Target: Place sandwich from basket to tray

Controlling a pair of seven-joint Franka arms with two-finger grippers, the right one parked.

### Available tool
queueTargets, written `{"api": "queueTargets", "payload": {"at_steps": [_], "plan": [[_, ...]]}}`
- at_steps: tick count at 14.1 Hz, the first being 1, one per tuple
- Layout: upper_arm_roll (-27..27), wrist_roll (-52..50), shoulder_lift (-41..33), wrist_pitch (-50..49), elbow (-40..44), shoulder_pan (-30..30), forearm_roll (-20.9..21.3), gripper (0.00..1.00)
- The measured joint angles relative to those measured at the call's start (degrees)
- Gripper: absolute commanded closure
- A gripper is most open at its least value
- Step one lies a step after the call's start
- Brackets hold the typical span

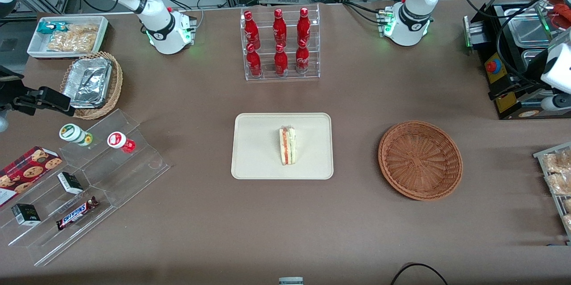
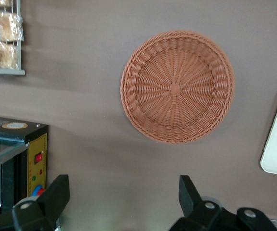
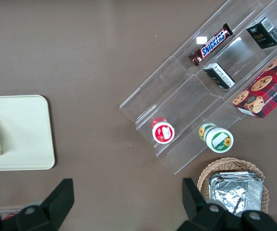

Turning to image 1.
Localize triangular sandwich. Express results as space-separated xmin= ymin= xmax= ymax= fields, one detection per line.
xmin=279 ymin=126 xmax=297 ymax=166

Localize clear acrylic stepped shelf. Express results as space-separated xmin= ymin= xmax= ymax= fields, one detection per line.
xmin=0 ymin=108 xmax=171 ymax=267

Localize steel food pan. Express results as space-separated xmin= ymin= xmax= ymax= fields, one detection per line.
xmin=508 ymin=8 xmax=552 ymax=48

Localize red cookie box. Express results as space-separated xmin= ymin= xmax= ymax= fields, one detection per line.
xmin=0 ymin=146 xmax=63 ymax=208

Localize grey metal block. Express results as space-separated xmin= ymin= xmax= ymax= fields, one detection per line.
xmin=463 ymin=15 xmax=488 ymax=49

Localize silver foil container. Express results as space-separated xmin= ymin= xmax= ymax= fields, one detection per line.
xmin=62 ymin=57 xmax=113 ymax=109

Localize beige rectangular tray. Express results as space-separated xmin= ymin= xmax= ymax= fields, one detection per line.
xmin=231 ymin=112 xmax=334 ymax=181

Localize green lid yogurt cup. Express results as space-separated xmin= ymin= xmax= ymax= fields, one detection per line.
xmin=59 ymin=123 xmax=94 ymax=147

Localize wrapped bread pack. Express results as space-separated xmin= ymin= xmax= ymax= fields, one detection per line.
xmin=545 ymin=173 xmax=571 ymax=196
xmin=542 ymin=150 xmax=571 ymax=174

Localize red lid yogurt cup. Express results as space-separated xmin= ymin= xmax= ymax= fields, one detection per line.
xmin=107 ymin=131 xmax=137 ymax=153

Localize black box with yellow panel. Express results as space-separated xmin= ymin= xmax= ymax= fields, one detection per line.
xmin=473 ymin=2 xmax=571 ymax=120

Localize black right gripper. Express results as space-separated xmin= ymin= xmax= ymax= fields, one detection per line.
xmin=0 ymin=66 xmax=74 ymax=117

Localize teal snack packet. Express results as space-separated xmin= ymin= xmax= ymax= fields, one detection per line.
xmin=37 ymin=21 xmax=67 ymax=35

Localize oval light wicker basket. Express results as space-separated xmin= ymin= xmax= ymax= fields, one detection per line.
xmin=60 ymin=51 xmax=124 ymax=120

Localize grey metal bread tray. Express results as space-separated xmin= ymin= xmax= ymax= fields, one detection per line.
xmin=533 ymin=142 xmax=571 ymax=246

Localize snickers chocolate bar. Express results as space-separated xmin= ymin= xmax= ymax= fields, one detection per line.
xmin=56 ymin=196 xmax=99 ymax=231

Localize red cola bottle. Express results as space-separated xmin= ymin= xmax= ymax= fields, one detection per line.
xmin=244 ymin=10 xmax=261 ymax=49
xmin=297 ymin=7 xmax=311 ymax=45
xmin=274 ymin=43 xmax=289 ymax=76
xmin=273 ymin=8 xmax=288 ymax=47
xmin=246 ymin=43 xmax=262 ymax=77
xmin=295 ymin=39 xmax=310 ymax=74

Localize round brown wicker basket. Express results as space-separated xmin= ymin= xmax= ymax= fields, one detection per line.
xmin=378 ymin=120 xmax=463 ymax=201

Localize black cable loop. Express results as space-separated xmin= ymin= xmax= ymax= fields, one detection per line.
xmin=390 ymin=263 xmax=449 ymax=285

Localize small black carton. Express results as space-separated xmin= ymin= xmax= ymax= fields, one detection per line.
xmin=11 ymin=203 xmax=41 ymax=226
xmin=57 ymin=172 xmax=84 ymax=195

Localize clear acrylic bottle rack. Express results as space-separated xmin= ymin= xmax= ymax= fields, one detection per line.
xmin=240 ymin=4 xmax=321 ymax=82

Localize clear bag of crackers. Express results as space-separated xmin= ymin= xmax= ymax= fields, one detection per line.
xmin=46 ymin=24 xmax=99 ymax=53

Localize white rectangular snack bin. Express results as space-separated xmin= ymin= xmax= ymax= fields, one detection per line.
xmin=27 ymin=16 xmax=109 ymax=59

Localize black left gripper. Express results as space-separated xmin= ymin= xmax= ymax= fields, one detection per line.
xmin=489 ymin=74 xmax=543 ymax=101

